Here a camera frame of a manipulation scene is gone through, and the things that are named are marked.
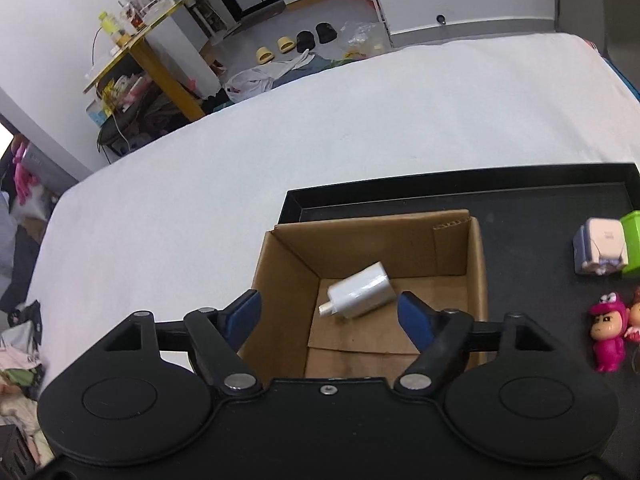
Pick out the white charger plug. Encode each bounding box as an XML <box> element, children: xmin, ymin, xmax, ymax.
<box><xmin>318</xmin><ymin>262</ymin><xmax>396</xmax><ymax>318</ymax></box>

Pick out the pink monster figurine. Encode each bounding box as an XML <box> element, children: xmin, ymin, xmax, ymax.
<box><xmin>589</xmin><ymin>292</ymin><xmax>628</xmax><ymax>374</ymax></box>

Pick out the white pastel toy cube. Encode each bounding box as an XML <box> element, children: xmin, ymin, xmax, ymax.
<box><xmin>573</xmin><ymin>218</ymin><xmax>628</xmax><ymax>276</ymax></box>

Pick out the green plastic block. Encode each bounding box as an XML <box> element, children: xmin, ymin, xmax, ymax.
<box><xmin>620</xmin><ymin>210</ymin><xmax>640</xmax><ymax>278</ymax></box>

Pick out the brown cardboard box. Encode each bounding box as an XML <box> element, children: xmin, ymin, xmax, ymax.
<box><xmin>240</xmin><ymin>209</ymin><xmax>488</xmax><ymax>382</ymax></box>

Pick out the black flat tray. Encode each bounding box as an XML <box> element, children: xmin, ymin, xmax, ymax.
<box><xmin>275</xmin><ymin>161</ymin><xmax>640</xmax><ymax>480</ymax></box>

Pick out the pink plush toy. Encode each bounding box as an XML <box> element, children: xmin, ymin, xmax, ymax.
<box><xmin>13</xmin><ymin>141</ymin><xmax>40</xmax><ymax>205</ymax></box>

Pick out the white plastic bag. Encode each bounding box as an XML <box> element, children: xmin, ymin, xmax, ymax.
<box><xmin>224</xmin><ymin>67</ymin><xmax>274</xmax><ymax>103</ymax></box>

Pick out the yellow slipper left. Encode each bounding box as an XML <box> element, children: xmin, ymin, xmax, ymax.
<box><xmin>256</xmin><ymin>47</ymin><xmax>274</xmax><ymax>65</ymax></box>

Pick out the yellow slipper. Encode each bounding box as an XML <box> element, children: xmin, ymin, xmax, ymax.
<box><xmin>256</xmin><ymin>47</ymin><xmax>274</xmax><ymax>65</ymax></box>
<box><xmin>277</xmin><ymin>36</ymin><xmax>296</xmax><ymax>53</ymax></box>

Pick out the yellow slipper right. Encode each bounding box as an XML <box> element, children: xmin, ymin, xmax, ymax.
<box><xmin>277</xmin><ymin>36</ymin><xmax>296</xmax><ymax>53</ymax></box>

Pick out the yellow side table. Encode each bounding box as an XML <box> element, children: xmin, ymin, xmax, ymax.
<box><xmin>82</xmin><ymin>0</ymin><xmax>205</xmax><ymax>122</ymax></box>

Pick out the black slipper left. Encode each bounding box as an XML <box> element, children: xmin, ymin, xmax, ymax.
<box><xmin>296</xmin><ymin>30</ymin><xmax>316</xmax><ymax>53</ymax></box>

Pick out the black slipper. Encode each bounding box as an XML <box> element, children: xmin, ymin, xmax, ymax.
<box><xmin>296</xmin><ymin>30</ymin><xmax>316</xmax><ymax>53</ymax></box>
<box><xmin>316</xmin><ymin>22</ymin><xmax>337</xmax><ymax>44</ymax></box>

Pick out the clear plastic bag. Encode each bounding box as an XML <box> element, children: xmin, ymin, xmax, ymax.
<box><xmin>338</xmin><ymin>22</ymin><xmax>386</xmax><ymax>56</ymax></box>

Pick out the black slipper right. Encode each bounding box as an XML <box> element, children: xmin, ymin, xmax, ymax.
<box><xmin>316</xmin><ymin>22</ymin><xmax>337</xmax><ymax>44</ymax></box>

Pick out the yellow-green bottle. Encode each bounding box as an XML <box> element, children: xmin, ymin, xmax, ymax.
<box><xmin>99</xmin><ymin>11</ymin><xmax>122</xmax><ymax>44</ymax></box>

